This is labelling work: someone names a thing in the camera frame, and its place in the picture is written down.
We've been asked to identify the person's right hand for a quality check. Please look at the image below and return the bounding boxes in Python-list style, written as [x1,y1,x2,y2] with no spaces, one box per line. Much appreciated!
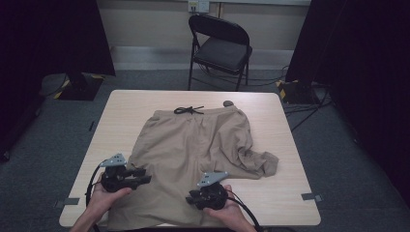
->
[203,184,249,228]

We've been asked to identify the white wall outlet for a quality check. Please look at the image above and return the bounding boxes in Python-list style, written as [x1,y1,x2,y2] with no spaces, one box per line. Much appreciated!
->
[188,0,211,15]

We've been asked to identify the grey tape piece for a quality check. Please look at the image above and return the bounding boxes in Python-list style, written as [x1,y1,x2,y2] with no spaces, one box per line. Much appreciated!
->
[53,197,80,209]
[301,191,324,204]

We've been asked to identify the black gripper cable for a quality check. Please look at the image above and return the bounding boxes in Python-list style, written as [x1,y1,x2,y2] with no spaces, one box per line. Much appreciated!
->
[225,188,265,232]
[84,159,112,232]

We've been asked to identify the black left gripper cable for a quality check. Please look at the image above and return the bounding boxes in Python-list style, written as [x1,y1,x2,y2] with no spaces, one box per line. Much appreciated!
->
[84,159,112,232]

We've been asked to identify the black stand base striped tape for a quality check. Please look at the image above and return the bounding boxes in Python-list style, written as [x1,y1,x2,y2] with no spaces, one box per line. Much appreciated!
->
[52,71,106,102]
[275,78,321,105]

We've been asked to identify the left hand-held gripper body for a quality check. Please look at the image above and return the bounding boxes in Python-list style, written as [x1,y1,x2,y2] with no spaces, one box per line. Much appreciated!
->
[100,153,138,194]

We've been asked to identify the black curtain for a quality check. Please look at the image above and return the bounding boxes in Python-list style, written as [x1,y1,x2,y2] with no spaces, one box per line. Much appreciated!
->
[284,0,410,209]
[0,0,117,162]

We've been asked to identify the tan shorts with black drawstring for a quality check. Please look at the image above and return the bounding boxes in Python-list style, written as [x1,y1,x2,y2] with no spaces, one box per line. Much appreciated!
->
[102,104,280,231]

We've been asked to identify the black folding chair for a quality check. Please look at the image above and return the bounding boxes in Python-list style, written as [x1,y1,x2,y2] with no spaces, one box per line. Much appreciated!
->
[188,14,253,93]

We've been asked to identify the person's left hand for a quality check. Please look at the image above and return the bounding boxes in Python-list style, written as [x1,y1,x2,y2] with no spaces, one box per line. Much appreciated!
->
[86,172,133,225]

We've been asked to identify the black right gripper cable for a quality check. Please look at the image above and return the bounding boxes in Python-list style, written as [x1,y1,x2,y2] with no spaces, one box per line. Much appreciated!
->
[225,188,265,232]

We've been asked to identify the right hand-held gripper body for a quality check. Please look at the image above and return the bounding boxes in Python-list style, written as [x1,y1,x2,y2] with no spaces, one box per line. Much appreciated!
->
[190,171,229,212]

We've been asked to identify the black floor cables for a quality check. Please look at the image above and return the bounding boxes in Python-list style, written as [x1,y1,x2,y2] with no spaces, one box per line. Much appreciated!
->
[196,64,334,133]

